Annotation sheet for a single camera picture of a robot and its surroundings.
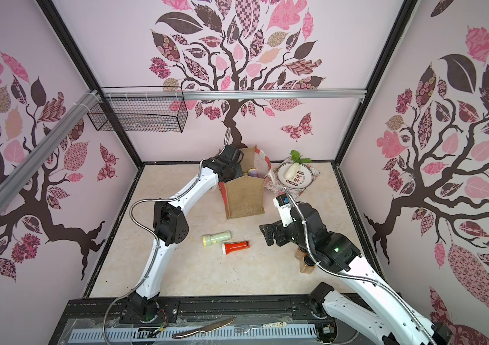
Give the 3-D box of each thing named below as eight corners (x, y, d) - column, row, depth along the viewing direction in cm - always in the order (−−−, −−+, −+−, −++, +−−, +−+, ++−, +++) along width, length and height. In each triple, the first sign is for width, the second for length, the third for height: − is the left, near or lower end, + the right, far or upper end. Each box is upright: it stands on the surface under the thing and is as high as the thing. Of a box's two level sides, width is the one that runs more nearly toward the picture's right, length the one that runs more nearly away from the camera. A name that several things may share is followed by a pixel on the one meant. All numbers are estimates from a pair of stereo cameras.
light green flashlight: (203, 246, 90) (202, 243, 88) (203, 238, 93) (201, 235, 90) (232, 240, 92) (231, 236, 90) (230, 232, 95) (230, 229, 92)
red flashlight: (223, 257, 88) (222, 253, 85) (221, 248, 90) (220, 244, 87) (250, 249, 90) (250, 245, 87) (248, 241, 93) (247, 236, 89)
